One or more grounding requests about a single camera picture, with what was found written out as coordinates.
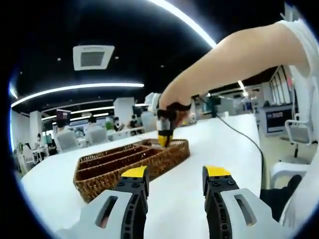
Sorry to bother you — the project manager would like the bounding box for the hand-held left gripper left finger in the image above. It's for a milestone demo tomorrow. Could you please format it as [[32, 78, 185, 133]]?
[[55, 165, 151, 239]]

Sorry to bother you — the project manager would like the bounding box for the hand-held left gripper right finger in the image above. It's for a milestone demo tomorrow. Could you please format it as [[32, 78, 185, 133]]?
[[202, 165, 282, 239]]

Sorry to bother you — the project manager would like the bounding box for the brown wicker storage slots basket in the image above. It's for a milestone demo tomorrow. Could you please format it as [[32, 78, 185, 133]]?
[[73, 138, 191, 204]]

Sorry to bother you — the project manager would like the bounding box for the person's right hand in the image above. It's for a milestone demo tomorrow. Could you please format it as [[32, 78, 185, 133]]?
[[173, 110, 192, 128]]

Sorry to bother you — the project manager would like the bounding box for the long curved ceiling light strip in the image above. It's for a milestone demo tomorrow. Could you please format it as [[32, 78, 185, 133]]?
[[11, 83, 145, 108]]

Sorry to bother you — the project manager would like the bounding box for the person's dark trousers leg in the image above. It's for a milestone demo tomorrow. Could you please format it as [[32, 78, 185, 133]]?
[[260, 174, 304, 223]]

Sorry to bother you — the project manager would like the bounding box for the ceiling air vent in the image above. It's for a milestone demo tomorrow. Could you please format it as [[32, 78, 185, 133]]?
[[72, 44, 116, 72]]

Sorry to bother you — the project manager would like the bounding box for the white chair with black part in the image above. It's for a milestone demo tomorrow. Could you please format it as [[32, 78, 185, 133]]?
[[270, 161, 312, 190]]

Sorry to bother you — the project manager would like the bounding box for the dark hanging display screen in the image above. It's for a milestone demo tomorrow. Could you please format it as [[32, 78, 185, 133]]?
[[55, 109, 72, 123]]

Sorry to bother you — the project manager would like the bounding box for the blue screen monitor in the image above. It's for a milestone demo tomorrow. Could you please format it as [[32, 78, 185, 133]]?
[[263, 107, 294, 134]]

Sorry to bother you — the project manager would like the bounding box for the black cable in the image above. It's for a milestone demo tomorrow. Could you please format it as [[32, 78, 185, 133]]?
[[191, 96, 264, 176]]

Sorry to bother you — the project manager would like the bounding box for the white frame office chair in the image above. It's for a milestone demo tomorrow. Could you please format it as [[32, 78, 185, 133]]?
[[284, 113, 319, 158]]

